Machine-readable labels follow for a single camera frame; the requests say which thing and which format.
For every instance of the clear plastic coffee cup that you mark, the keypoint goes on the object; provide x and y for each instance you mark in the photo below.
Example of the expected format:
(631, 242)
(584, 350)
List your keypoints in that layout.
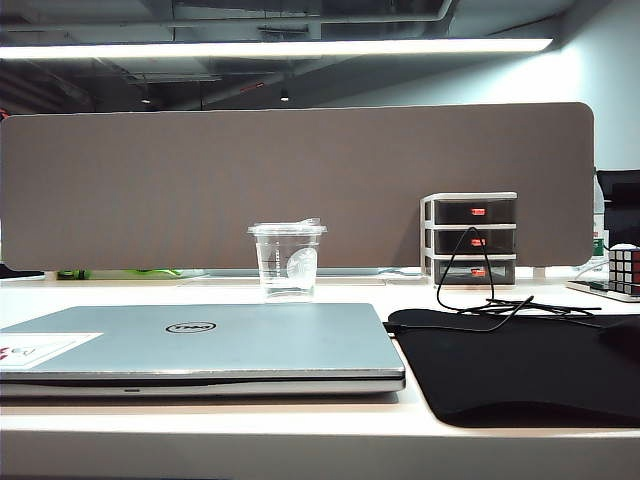
(285, 260)

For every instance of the silver Dell laptop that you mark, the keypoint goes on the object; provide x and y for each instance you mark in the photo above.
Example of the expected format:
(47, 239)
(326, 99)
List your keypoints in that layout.
(260, 347)

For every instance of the brown desk partition panel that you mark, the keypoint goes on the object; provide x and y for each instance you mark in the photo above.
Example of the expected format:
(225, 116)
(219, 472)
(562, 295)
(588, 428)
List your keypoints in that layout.
(200, 190)

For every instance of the black ceiling spotlight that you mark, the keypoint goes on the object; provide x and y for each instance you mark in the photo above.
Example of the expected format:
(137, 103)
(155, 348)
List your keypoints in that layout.
(146, 97)
(284, 95)

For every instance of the long ceiling light strip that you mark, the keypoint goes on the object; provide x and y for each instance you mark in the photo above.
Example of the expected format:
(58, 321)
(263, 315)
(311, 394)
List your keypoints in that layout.
(250, 49)

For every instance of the black mouse pad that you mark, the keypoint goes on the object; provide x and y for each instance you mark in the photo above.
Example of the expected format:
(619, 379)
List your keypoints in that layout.
(500, 372)

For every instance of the green item behind partition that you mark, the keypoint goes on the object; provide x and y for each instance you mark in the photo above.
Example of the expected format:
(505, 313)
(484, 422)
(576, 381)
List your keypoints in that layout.
(75, 274)

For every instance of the smartphone with white case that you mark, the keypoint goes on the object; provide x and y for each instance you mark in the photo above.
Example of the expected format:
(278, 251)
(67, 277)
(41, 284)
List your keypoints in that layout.
(590, 287)

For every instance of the clear bottle with green label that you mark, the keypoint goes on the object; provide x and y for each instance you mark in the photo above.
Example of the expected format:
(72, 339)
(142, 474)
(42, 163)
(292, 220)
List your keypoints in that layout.
(599, 220)

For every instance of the white sticker with red print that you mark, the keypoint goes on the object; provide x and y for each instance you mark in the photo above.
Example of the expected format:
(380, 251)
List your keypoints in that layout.
(45, 347)

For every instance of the black flat object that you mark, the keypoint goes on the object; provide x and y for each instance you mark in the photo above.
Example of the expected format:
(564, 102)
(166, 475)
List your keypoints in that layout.
(17, 274)

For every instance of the Rubik's cube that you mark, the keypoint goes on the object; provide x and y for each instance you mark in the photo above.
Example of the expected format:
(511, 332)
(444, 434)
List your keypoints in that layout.
(625, 270)

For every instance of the white drawer organizer frame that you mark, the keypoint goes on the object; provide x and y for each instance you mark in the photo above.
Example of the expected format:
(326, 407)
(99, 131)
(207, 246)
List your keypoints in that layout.
(426, 235)

